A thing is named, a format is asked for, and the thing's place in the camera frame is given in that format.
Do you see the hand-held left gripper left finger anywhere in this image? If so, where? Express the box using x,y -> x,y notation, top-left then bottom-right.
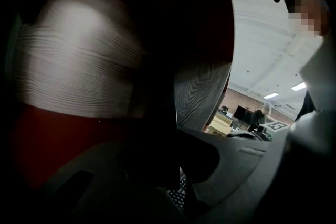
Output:
51,170 -> 95,209

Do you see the black monitor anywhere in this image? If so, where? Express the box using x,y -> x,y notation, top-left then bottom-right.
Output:
233,105 -> 253,124

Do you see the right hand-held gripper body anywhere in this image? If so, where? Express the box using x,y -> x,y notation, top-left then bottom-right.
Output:
227,120 -> 288,142

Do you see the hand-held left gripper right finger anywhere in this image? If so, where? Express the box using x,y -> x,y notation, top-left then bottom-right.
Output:
119,128 -> 221,188

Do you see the person's head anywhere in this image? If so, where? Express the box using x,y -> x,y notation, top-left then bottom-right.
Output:
286,0 -> 332,36

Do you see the person's white shirt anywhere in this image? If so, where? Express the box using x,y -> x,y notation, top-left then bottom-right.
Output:
290,33 -> 336,163

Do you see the beige wooden cabinet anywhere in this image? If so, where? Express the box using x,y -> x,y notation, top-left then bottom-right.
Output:
206,112 -> 234,137

